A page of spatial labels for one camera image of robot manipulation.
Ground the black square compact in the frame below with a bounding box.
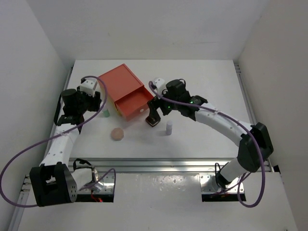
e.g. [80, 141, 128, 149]
[145, 116, 161, 127]

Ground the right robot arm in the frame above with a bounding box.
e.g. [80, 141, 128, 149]
[146, 78, 273, 191]

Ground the metal base plate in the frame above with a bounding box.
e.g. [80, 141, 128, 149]
[78, 171, 115, 195]
[199, 174, 241, 195]

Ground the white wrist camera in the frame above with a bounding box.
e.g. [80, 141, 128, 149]
[153, 78, 166, 94]
[79, 80, 97, 95]

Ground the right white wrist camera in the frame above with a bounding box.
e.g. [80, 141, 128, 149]
[153, 78, 166, 94]

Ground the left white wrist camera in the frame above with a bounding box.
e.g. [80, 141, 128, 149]
[79, 80, 97, 95]

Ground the red top drawer unit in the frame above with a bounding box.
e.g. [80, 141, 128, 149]
[99, 64, 153, 121]

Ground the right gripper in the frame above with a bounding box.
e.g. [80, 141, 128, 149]
[148, 87, 180, 120]

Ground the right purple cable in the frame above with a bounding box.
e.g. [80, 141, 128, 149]
[148, 80, 266, 208]

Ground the green bottle white cap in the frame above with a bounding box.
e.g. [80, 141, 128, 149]
[103, 109, 110, 117]

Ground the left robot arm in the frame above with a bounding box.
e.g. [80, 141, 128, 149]
[29, 87, 102, 207]

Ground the aluminium rail frame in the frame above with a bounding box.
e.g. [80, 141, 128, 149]
[7, 64, 284, 231]

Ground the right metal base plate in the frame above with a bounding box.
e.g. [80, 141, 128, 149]
[199, 174, 241, 195]

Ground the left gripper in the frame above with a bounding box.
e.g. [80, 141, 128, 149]
[76, 85, 101, 114]

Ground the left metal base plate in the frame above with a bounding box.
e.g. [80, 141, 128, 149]
[78, 171, 115, 195]

